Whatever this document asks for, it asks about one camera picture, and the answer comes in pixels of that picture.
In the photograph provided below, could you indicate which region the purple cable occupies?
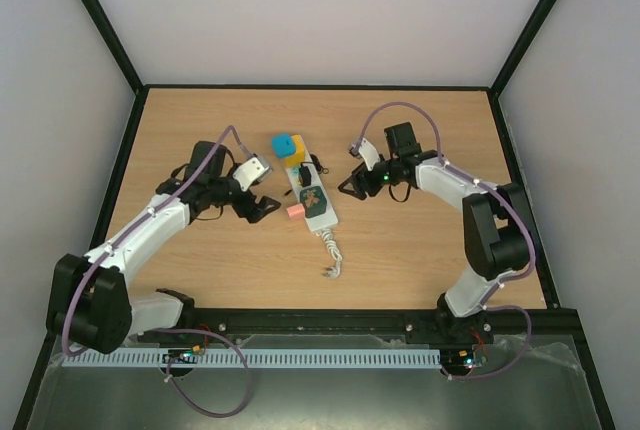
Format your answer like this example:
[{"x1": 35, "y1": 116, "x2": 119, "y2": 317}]
[
  {"x1": 61, "y1": 124, "x2": 252, "y2": 419},
  {"x1": 355, "y1": 101, "x2": 537, "y2": 382}
]

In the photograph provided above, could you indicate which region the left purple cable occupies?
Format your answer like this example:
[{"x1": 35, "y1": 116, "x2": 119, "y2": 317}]
[{"x1": 61, "y1": 124, "x2": 252, "y2": 419}]

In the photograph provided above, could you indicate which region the green dragon cube plug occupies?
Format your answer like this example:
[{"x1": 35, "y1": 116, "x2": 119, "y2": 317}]
[{"x1": 299, "y1": 186, "x2": 328, "y2": 219}]

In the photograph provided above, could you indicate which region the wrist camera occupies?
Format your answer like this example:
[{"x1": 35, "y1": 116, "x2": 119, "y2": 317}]
[
  {"x1": 348, "y1": 137, "x2": 382, "y2": 171},
  {"x1": 232, "y1": 154, "x2": 273, "y2": 192}
]

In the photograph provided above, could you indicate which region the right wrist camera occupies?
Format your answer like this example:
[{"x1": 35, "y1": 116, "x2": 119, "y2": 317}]
[{"x1": 348, "y1": 137, "x2": 382, "y2": 171}]

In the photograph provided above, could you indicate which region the black adapter plug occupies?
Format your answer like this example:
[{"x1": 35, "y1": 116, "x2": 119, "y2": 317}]
[{"x1": 298, "y1": 165, "x2": 312, "y2": 188}]

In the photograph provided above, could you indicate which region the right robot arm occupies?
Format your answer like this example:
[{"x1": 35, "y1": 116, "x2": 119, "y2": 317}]
[{"x1": 339, "y1": 122, "x2": 537, "y2": 342}]

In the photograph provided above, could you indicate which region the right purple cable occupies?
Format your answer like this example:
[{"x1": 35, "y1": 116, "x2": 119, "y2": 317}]
[{"x1": 355, "y1": 101, "x2": 537, "y2": 382}]

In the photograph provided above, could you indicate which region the pink cube plug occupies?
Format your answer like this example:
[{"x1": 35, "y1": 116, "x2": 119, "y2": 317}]
[{"x1": 286, "y1": 203, "x2": 306, "y2": 221}]

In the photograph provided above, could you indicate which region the thin black adapter cable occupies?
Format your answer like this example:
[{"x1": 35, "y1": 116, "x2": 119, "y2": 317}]
[{"x1": 282, "y1": 153, "x2": 330, "y2": 197}]

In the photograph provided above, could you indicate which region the blue cube plug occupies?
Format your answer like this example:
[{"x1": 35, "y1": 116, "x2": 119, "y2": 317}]
[{"x1": 271, "y1": 134, "x2": 294, "y2": 159}]

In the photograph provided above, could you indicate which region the yellow cube plug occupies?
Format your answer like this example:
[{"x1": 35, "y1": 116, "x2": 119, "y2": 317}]
[{"x1": 283, "y1": 134, "x2": 307, "y2": 169}]

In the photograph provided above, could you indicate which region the white power strip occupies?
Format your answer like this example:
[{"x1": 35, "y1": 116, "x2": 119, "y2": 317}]
[{"x1": 281, "y1": 152, "x2": 339, "y2": 236}]

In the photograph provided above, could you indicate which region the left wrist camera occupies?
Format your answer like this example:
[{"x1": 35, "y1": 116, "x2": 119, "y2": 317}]
[{"x1": 232, "y1": 154, "x2": 273, "y2": 192}]

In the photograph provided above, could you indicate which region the light blue slotted cable duct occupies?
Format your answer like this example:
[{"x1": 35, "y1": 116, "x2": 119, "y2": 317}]
[{"x1": 62, "y1": 348, "x2": 441, "y2": 370}]

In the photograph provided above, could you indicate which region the white coiled power cord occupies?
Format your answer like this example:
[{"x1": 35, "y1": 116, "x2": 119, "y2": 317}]
[{"x1": 316, "y1": 227, "x2": 345, "y2": 281}]

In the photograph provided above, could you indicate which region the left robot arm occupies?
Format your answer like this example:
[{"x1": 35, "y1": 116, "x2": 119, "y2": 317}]
[{"x1": 46, "y1": 141, "x2": 280, "y2": 355}]

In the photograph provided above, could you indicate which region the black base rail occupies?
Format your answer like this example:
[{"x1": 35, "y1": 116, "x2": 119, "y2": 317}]
[{"x1": 134, "y1": 307, "x2": 496, "y2": 351}]

